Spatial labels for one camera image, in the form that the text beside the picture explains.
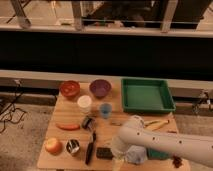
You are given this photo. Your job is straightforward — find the green plastic tray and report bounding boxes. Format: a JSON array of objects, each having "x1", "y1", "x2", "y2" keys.
[{"x1": 121, "y1": 78, "x2": 176, "y2": 113}]

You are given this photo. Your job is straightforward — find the small metal can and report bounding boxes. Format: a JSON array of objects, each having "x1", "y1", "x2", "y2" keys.
[{"x1": 81, "y1": 116, "x2": 95, "y2": 130}]

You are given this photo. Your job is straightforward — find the black cables on floor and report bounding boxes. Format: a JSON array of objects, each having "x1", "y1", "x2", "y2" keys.
[{"x1": 0, "y1": 79, "x2": 28, "y2": 134}]

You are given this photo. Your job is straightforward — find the red bowl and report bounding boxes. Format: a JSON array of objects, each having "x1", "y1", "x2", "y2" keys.
[{"x1": 59, "y1": 80, "x2": 80, "y2": 98}]

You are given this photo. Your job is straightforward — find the black handled knife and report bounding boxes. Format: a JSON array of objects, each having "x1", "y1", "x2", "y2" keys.
[{"x1": 85, "y1": 132, "x2": 96, "y2": 165}]

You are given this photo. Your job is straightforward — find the silver metal cup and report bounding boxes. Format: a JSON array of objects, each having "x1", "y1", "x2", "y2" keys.
[{"x1": 66, "y1": 139, "x2": 80, "y2": 156}]

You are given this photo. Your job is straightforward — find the red apple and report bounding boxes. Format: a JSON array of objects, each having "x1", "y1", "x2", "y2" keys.
[{"x1": 45, "y1": 138, "x2": 62, "y2": 154}]

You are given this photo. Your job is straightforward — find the grey blue cloth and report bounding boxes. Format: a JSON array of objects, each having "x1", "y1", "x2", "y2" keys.
[{"x1": 125, "y1": 146, "x2": 147, "y2": 165}]

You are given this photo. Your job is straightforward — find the green sponge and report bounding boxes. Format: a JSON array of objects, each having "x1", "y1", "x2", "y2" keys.
[{"x1": 147, "y1": 149, "x2": 169, "y2": 160}]

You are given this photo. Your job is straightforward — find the purple bowl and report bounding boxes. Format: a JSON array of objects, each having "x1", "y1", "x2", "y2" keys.
[{"x1": 89, "y1": 79, "x2": 112, "y2": 98}]

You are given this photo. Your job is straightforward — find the black eraser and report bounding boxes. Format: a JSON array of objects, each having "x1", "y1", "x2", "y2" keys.
[{"x1": 96, "y1": 147, "x2": 113, "y2": 160}]

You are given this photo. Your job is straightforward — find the blue plastic cup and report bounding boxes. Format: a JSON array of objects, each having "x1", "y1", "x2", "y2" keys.
[{"x1": 99, "y1": 103, "x2": 112, "y2": 119}]

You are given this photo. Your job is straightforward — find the white cup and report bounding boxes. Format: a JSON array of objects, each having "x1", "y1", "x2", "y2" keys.
[{"x1": 77, "y1": 95, "x2": 92, "y2": 113}]

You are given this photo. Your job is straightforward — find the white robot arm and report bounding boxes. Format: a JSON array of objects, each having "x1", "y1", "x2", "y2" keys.
[{"x1": 110, "y1": 115, "x2": 213, "y2": 168}]

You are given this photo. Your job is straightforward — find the yellow banana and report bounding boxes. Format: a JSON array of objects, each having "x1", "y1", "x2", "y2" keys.
[{"x1": 145, "y1": 120, "x2": 169, "y2": 131}]

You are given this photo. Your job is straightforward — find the wooden table board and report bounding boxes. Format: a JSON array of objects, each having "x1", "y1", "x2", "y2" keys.
[{"x1": 36, "y1": 82, "x2": 191, "y2": 171}]

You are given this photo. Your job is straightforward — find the orange carrot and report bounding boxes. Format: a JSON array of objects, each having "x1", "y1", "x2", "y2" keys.
[{"x1": 55, "y1": 123, "x2": 80, "y2": 131}]

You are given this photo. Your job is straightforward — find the person in dark clothes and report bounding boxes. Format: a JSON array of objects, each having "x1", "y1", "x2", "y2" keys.
[{"x1": 84, "y1": 0, "x2": 212, "y2": 30}]

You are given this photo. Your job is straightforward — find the dark red grapes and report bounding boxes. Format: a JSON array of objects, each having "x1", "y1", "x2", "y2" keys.
[{"x1": 173, "y1": 156, "x2": 182, "y2": 168}]

